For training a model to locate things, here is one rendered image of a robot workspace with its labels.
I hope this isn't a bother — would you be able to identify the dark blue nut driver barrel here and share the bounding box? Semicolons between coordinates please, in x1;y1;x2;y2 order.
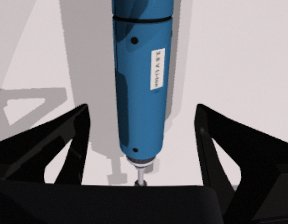
112;0;174;186

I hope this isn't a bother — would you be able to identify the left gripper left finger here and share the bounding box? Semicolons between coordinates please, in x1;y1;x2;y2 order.
0;104;91;185

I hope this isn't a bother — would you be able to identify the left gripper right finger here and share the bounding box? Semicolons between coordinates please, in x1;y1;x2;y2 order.
194;104;288;224

